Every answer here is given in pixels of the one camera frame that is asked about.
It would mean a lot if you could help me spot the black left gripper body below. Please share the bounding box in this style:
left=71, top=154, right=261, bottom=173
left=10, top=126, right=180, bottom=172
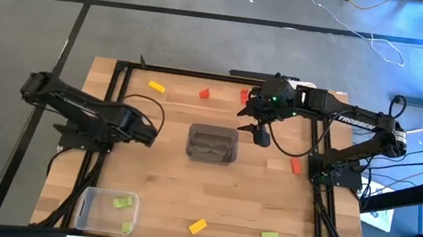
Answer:
left=114, top=104, right=153, bottom=144

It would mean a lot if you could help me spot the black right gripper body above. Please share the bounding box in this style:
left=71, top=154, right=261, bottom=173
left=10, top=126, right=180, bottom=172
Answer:
left=250, top=73, right=301, bottom=124

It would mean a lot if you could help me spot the red rectangular block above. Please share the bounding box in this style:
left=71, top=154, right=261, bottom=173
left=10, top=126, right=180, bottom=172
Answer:
left=238, top=88, right=250, bottom=106
left=288, top=157, right=304, bottom=177

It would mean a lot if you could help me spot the small green block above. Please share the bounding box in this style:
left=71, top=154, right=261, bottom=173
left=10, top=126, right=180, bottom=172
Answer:
left=120, top=220, right=134, bottom=235

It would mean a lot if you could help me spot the white plastic bin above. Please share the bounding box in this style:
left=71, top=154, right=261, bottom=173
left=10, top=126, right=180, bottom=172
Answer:
left=282, top=77, right=318, bottom=90

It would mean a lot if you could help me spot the black flat bar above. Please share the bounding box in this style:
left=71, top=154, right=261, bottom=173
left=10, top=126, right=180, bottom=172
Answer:
left=227, top=68, right=279, bottom=83

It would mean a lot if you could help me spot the yellow rectangular block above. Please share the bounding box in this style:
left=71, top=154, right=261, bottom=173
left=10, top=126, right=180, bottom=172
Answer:
left=147, top=80, right=168, bottom=95
left=187, top=216, right=209, bottom=237

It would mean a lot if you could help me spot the grey translucent plastic bin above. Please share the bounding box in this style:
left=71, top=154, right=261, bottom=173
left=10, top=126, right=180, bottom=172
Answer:
left=184, top=121, right=242, bottom=168

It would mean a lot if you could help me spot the clear plastic bin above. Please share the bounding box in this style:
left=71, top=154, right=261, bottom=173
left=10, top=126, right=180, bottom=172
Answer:
left=72, top=185, right=142, bottom=237

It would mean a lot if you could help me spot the white paper sheet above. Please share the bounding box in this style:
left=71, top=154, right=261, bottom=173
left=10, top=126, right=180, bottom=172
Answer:
left=358, top=181, right=398, bottom=234

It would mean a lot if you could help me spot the black left wrist camera cable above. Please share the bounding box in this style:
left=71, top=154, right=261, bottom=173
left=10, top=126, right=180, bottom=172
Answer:
left=119, top=92, right=169, bottom=134

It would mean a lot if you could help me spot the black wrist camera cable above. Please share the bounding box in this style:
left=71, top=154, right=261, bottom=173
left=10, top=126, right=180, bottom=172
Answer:
left=119, top=92, right=169, bottom=134
left=263, top=99, right=355, bottom=165

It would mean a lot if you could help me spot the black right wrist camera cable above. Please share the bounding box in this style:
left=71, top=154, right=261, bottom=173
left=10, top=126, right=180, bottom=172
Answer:
left=263, top=99, right=355, bottom=165

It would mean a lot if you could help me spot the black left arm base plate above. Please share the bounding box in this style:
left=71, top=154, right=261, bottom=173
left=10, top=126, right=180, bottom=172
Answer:
left=50, top=115, right=120, bottom=155

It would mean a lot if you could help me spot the black aluminium table frame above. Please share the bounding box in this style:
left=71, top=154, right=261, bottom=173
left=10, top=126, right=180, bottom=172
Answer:
left=30, top=50, right=388, bottom=237

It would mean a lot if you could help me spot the white floor cable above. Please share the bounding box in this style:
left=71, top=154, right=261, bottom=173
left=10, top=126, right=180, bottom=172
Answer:
left=294, top=0, right=413, bottom=68

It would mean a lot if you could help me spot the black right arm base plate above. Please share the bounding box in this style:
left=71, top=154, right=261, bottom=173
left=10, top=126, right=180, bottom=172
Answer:
left=305, top=149, right=366, bottom=194

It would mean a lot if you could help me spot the black frame strut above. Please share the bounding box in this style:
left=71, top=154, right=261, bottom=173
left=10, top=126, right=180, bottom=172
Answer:
left=360, top=171, right=423, bottom=221

